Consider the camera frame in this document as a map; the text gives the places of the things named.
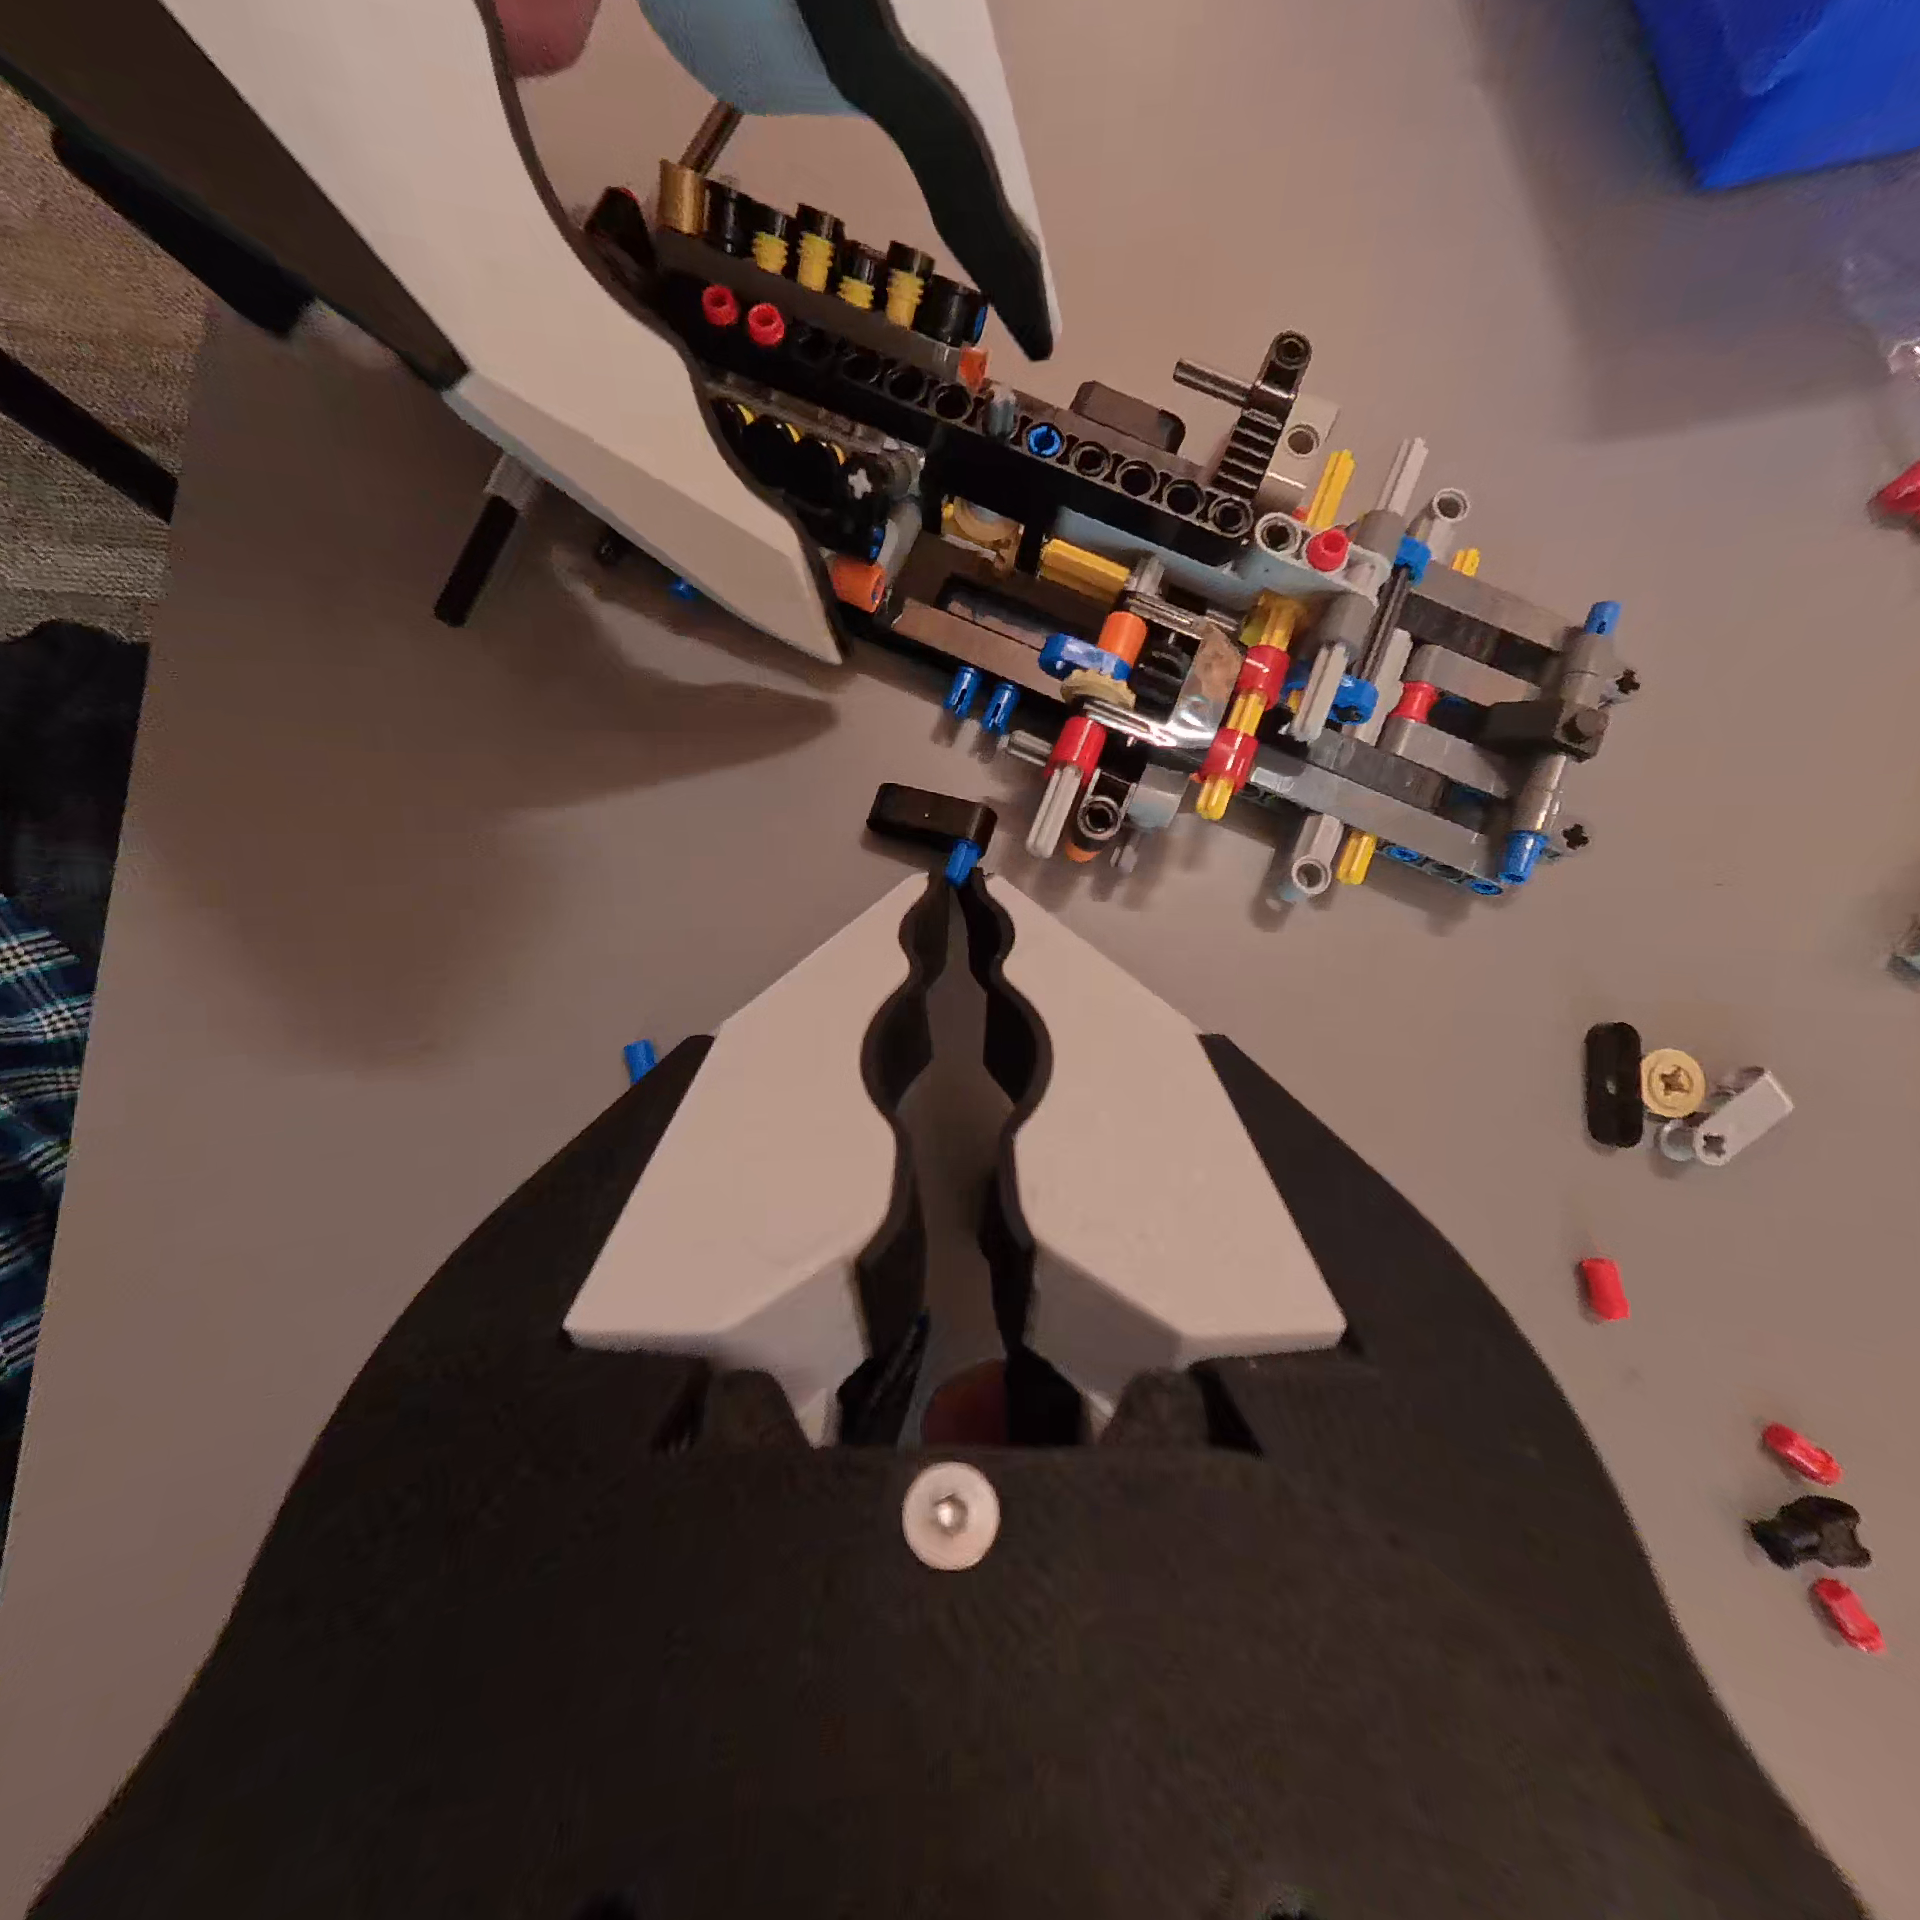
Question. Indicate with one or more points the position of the clear plastic bag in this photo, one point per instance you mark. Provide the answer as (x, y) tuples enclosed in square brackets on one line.
[(1895, 301)]

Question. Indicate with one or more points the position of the person's left hand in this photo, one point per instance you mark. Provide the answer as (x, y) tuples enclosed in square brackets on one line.
[(548, 32)]

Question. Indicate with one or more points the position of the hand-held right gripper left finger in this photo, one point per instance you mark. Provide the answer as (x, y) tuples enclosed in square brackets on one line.
[(731, 1198)]

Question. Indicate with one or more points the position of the black lego connector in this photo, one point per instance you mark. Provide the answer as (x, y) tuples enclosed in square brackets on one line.
[(1806, 1538)]

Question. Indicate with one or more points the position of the person's plaid trousers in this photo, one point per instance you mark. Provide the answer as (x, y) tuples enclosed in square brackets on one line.
[(30, 1076)]

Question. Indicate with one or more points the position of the multicolour lego technic chassis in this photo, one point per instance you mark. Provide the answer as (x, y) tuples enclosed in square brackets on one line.
[(1135, 500)]

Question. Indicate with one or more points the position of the red lego connector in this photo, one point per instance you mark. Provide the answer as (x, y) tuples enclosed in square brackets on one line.
[(1601, 1286), (1800, 1453), (1898, 492), (1850, 1617)]

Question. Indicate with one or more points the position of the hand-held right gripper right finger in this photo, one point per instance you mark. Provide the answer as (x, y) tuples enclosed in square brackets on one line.
[(1186, 1198)]

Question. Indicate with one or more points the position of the small black lego beam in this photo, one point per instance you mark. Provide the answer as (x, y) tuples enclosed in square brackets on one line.
[(919, 816)]

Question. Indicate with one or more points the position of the dark furniture leg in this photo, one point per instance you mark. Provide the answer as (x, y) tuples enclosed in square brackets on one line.
[(94, 439)]

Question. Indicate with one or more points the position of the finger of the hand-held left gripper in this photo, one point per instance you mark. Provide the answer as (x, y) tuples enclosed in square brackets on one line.
[(499, 301), (960, 137)]

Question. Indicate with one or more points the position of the blue box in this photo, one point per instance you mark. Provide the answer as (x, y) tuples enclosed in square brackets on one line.
[(1786, 77)]

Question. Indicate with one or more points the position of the grey lego connector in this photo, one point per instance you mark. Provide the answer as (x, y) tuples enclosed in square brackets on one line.
[(1744, 1122)]

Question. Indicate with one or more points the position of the tan lego gear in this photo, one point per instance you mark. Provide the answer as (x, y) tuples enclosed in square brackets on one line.
[(1668, 1076)]

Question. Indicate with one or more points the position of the dark cloth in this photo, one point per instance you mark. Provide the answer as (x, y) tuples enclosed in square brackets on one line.
[(67, 784)]

